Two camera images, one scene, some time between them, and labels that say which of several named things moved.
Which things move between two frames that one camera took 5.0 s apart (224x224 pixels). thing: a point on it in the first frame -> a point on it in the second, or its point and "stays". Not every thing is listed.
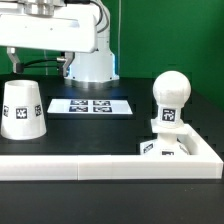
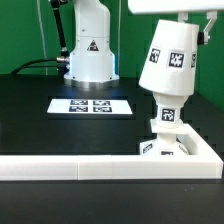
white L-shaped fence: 202,162 stays
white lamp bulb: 171,91 stays
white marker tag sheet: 91,106 stays
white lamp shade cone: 22,114 -> 170,66
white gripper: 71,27 -> 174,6
